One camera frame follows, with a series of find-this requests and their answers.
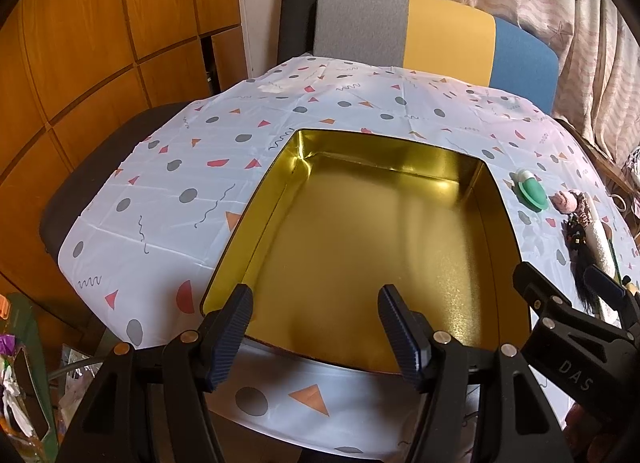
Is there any black hair piece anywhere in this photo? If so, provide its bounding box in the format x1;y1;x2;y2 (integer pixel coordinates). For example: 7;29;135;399
563;215;602;318

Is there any pink towel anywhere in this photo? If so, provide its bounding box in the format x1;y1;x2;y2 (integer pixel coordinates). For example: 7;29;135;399
549;191;578;215

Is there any cream mesh cloth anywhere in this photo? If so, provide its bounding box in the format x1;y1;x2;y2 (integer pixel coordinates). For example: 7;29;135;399
582;192;616;279

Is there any pink striped scrunchie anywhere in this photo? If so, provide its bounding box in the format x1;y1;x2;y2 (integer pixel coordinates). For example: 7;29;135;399
573;191;592;229

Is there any wooden side table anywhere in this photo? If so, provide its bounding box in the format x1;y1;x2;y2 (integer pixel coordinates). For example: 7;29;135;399
555;117;639;245

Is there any patterned white tablecloth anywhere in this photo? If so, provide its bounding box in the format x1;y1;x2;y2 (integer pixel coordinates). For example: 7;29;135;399
56;54;640;463

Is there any gold metal tin box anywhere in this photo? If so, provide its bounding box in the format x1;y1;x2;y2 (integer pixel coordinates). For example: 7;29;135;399
202;129;530;373

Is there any flower bouquet in wrap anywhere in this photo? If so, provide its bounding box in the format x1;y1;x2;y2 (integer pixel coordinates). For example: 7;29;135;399
1;293;58;462

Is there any grey yellow blue chair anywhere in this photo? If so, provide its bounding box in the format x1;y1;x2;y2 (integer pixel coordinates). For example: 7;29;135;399
314;0;559;114

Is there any beige patterned curtain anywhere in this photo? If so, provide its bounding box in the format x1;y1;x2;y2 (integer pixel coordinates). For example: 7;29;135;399
455;0;639;165

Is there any black rolled mat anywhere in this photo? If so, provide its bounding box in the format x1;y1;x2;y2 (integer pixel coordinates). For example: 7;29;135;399
277;0;317;63

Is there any wooden panel wardrobe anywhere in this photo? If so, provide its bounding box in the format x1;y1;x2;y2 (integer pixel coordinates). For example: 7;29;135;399
1;0;246;331

